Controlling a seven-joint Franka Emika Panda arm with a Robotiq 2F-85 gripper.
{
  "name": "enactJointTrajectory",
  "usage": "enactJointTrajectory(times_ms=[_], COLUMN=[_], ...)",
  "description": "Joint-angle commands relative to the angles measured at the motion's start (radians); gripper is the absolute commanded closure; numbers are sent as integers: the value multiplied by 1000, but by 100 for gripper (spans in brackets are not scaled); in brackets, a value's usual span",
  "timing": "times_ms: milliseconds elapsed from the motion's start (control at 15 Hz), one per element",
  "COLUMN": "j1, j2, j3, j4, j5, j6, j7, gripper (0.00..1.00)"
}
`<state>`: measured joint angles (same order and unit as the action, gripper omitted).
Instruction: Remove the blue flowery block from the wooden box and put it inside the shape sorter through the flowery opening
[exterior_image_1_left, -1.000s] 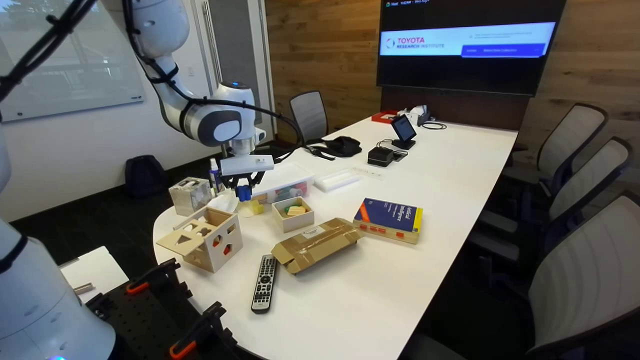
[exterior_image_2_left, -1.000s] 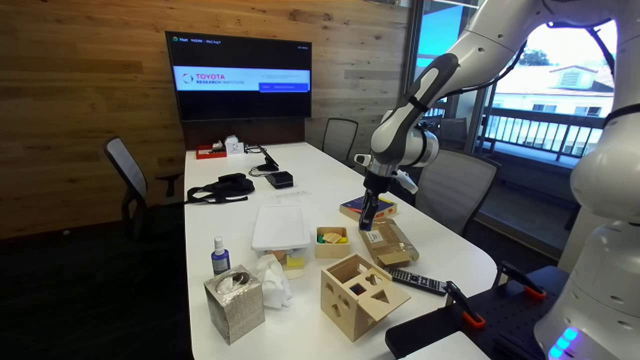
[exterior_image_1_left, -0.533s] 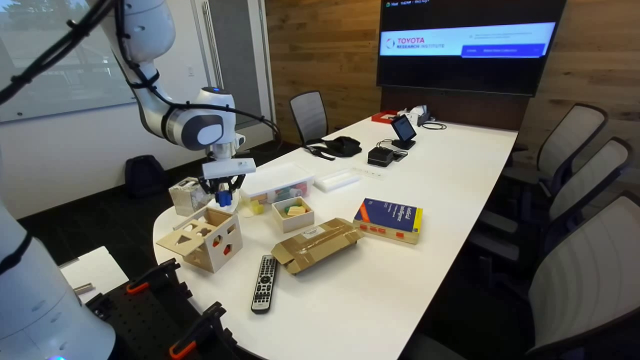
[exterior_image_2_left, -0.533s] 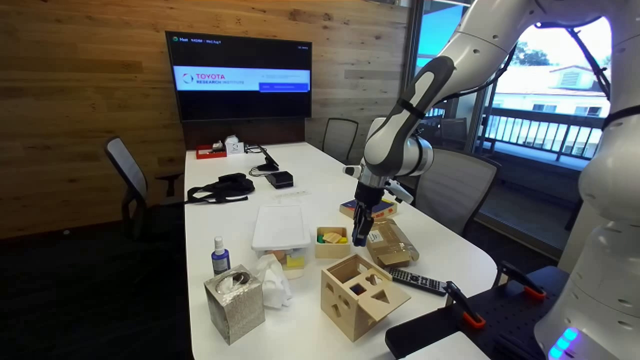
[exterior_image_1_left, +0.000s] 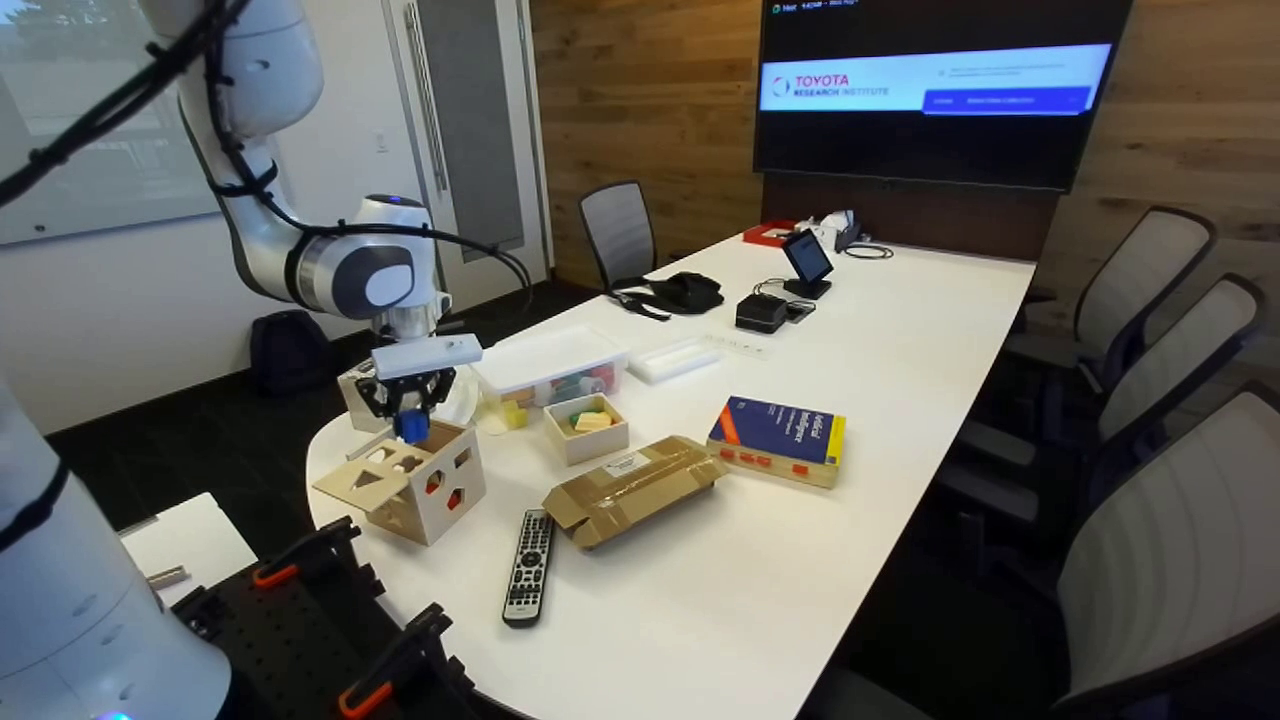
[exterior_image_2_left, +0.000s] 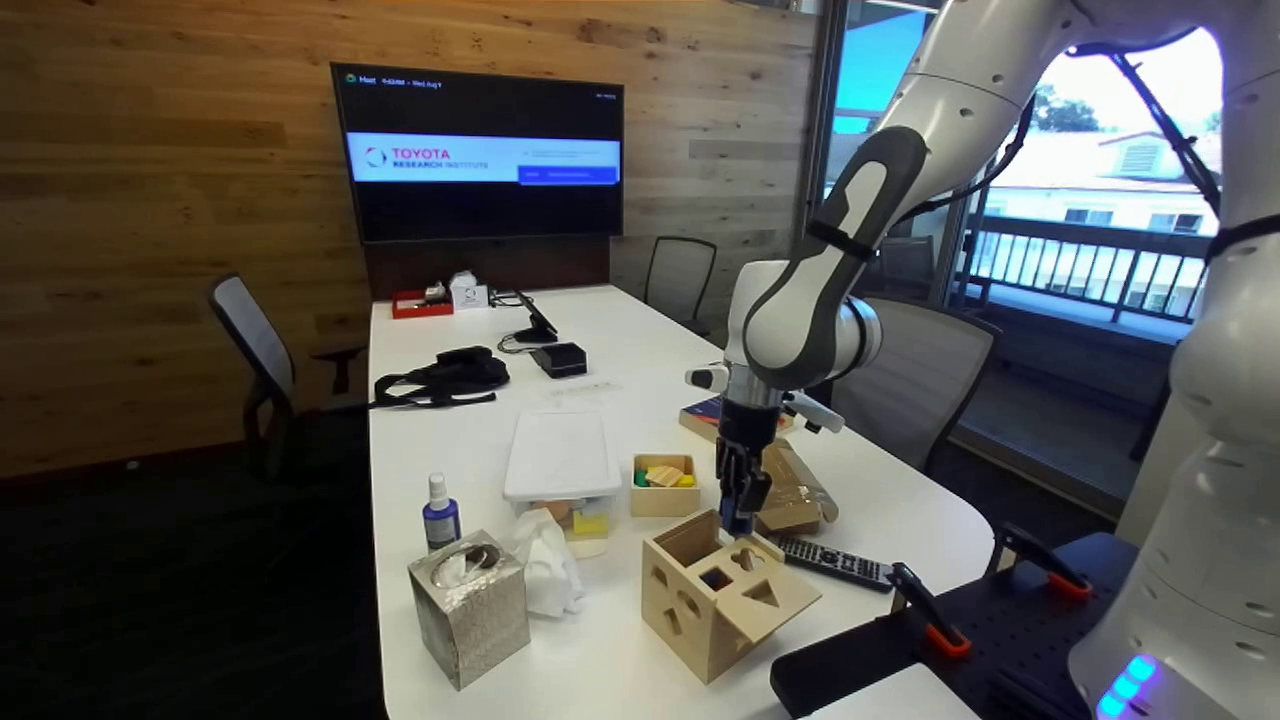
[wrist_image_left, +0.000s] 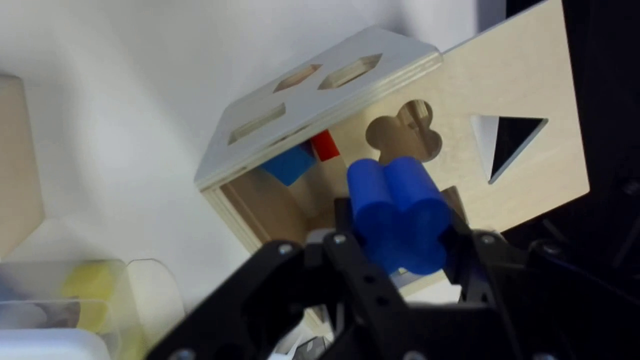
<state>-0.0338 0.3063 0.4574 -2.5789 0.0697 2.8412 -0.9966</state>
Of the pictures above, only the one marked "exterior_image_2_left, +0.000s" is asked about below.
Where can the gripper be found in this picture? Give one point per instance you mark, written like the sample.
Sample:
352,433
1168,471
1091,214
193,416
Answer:
750,425

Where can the blue flowery block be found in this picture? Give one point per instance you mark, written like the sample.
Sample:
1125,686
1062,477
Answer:
737,524

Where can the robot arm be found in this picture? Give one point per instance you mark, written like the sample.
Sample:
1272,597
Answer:
800,310

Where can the brown cardboard box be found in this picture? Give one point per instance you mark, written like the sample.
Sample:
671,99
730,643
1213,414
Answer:
795,490

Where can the tan wooden block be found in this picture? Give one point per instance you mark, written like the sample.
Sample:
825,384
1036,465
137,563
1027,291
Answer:
663,476

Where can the small wooden box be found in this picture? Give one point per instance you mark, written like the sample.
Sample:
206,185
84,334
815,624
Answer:
662,498

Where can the wooden shape sorter cube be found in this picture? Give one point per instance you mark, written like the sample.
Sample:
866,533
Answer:
715,610

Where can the small black box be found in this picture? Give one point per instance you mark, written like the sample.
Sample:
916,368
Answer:
559,359

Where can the silver tissue box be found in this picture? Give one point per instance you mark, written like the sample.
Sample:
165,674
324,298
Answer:
470,620

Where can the small white box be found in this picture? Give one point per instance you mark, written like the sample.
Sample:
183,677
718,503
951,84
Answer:
468,292

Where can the book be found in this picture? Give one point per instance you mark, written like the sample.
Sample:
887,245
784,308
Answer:
700,415

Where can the black remote control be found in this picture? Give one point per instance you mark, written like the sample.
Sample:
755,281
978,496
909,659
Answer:
835,563

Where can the clear plastic bin white lid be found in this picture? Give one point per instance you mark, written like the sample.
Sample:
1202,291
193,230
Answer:
560,455

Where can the grey office chair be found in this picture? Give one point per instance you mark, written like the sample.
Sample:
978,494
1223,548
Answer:
915,385

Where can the crumpled white tissue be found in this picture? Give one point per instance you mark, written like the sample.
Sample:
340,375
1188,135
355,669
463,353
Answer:
550,575

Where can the black office chair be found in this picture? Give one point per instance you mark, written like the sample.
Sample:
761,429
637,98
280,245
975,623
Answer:
255,350
680,275

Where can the black orange clamp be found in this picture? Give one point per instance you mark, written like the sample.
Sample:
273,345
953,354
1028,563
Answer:
930,615
1045,565

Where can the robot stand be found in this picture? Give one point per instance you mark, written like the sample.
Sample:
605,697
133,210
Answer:
1000,640

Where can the blue spray bottle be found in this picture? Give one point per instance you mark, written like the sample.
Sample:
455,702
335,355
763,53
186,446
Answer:
441,518

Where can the black bag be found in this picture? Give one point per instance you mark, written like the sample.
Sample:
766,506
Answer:
450,375

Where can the red tray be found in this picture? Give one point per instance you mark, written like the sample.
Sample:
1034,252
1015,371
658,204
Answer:
420,305

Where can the balcony railing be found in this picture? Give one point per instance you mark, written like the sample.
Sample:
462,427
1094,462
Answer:
1090,265

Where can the window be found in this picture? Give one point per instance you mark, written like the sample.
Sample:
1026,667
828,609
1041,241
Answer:
1100,170

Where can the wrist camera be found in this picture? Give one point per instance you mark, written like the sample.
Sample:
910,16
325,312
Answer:
815,411

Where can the wall television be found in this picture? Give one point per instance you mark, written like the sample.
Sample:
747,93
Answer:
480,150

